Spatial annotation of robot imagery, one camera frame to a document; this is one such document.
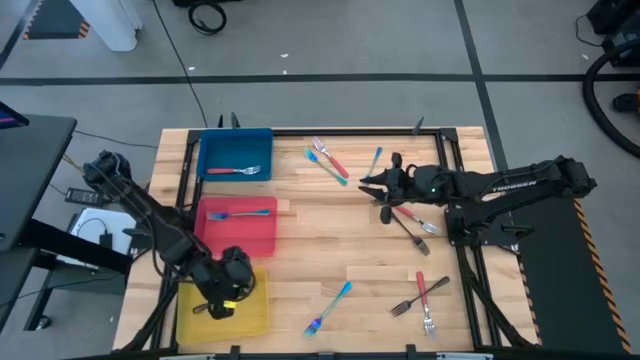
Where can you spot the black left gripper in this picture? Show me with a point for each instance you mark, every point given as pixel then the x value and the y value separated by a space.
pixel 227 275

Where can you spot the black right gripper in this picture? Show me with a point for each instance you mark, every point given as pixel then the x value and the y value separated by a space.
pixel 417 185

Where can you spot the iridescent rainbow metal fork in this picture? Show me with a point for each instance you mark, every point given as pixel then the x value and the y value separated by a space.
pixel 378 154
pixel 311 156
pixel 245 214
pixel 312 327

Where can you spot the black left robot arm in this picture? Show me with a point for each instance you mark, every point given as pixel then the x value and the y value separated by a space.
pixel 145 207

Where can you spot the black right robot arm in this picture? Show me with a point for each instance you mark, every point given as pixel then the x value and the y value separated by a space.
pixel 515 187

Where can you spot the yellow plastic bin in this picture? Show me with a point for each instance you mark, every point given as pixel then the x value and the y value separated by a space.
pixel 250 325

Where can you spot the red plastic bin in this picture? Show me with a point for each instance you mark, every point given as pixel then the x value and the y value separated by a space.
pixel 235 237

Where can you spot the blue plastic bin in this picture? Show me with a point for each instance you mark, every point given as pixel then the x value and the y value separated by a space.
pixel 235 147

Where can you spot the white box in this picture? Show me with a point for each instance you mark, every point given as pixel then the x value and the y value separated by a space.
pixel 90 225

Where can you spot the black power adapter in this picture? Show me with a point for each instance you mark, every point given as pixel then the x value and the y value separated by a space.
pixel 82 196

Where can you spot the large black hazard-striped mat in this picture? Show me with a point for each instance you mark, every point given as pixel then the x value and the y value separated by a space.
pixel 560 280

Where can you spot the black desk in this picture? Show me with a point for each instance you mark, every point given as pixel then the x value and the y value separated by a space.
pixel 30 175

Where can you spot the black equipment case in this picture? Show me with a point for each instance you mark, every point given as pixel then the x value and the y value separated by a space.
pixel 620 30

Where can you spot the laptop screen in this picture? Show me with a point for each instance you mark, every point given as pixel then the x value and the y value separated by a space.
pixel 10 117

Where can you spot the white column base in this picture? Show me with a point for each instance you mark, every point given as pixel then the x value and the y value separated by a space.
pixel 110 22

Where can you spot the small black hazard-striped mat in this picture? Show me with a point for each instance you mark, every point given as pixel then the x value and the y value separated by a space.
pixel 55 17

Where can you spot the black aluminium table frame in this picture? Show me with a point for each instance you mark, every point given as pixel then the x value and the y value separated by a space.
pixel 350 133

